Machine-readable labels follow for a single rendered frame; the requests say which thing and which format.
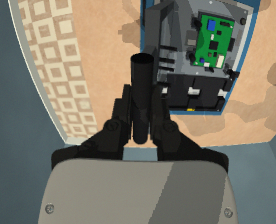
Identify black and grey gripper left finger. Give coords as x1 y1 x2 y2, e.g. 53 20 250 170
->
51 84 132 170

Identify green circuit board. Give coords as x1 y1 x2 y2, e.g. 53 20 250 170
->
193 15 234 68

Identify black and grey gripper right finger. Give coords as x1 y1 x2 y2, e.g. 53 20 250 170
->
149 85 229 174

